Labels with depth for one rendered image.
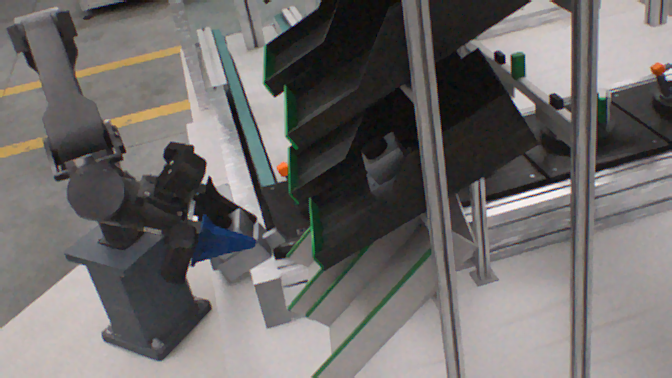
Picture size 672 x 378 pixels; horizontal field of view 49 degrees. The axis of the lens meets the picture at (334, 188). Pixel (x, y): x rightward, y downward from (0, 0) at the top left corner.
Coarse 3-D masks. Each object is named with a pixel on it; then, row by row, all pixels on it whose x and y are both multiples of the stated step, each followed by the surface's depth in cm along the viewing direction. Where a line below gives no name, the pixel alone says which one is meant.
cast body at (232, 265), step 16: (224, 224) 87; (240, 224) 87; (256, 224) 91; (256, 240) 88; (272, 240) 90; (224, 256) 89; (240, 256) 89; (256, 256) 89; (224, 272) 90; (240, 272) 90
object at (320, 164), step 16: (448, 64) 89; (384, 96) 91; (400, 96) 91; (368, 112) 92; (384, 112) 92; (336, 128) 107; (352, 128) 105; (368, 128) 93; (320, 144) 107; (336, 144) 104; (352, 144) 94; (288, 160) 105; (304, 160) 106; (320, 160) 103; (336, 160) 101; (352, 160) 95; (304, 176) 103; (320, 176) 96; (336, 176) 96; (304, 192) 97
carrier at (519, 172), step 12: (504, 168) 138; (516, 168) 137; (528, 168) 136; (492, 180) 135; (504, 180) 134; (516, 180) 134; (528, 180) 133; (540, 180) 133; (468, 192) 133; (492, 192) 132; (504, 192) 132; (516, 192) 132; (468, 204) 131
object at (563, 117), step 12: (468, 48) 105; (480, 48) 101; (492, 60) 97; (504, 72) 94; (408, 84) 76; (516, 84) 91; (528, 84) 89; (408, 96) 76; (528, 96) 89; (540, 96) 86; (540, 108) 86; (552, 108) 83; (564, 108) 83; (564, 120) 81; (420, 216) 86
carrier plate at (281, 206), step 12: (264, 192) 145; (276, 192) 144; (288, 192) 143; (276, 204) 140; (288, 204) 140; (276, 216) 137; (288, 216) 136; (300, 216) 136; (288, 228) 133; (288, 240) 130; (288, 252) 127
